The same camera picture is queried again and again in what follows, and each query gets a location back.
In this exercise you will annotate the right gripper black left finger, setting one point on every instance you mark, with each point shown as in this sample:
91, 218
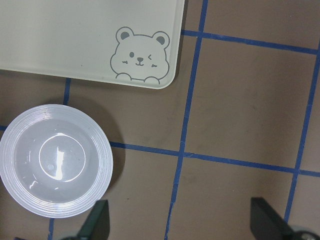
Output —
96, 225

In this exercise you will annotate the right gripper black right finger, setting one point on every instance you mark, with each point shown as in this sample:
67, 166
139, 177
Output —
266, 223

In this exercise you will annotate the white ribbed plate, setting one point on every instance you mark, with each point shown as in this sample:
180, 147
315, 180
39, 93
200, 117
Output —
55, 161

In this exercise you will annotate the cream bear tray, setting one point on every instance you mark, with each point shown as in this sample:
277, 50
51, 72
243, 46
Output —
125, 42

